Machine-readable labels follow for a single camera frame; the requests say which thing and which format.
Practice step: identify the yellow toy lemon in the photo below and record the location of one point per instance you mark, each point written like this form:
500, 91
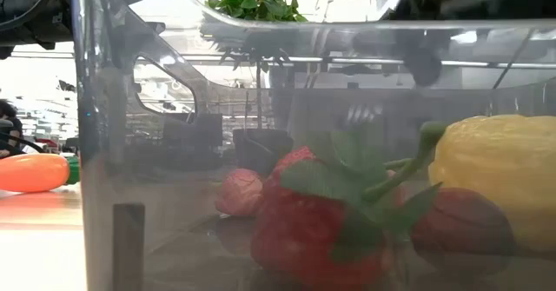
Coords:
499, 173

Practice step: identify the small round red toy fruit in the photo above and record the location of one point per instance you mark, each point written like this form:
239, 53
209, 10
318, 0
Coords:
460, 226

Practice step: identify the red toy strawberry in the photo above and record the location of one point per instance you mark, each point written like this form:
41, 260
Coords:
299, 239

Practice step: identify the round pink toy fruit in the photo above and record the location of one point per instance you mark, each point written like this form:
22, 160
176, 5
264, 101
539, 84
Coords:
239, 193

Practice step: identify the orange toy carrot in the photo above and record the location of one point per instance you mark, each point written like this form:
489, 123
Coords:
30, 173

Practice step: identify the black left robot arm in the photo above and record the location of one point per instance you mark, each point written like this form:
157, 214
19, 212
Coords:
26, 17

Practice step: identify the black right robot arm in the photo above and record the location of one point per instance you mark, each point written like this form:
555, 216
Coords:
499, 0

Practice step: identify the clear grey tupperware container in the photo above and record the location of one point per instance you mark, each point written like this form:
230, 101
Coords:
174, 239

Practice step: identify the green plant in black pot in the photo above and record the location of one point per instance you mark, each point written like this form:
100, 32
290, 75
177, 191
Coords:
256, 2

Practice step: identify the person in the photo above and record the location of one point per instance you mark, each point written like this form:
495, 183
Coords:
8, 117

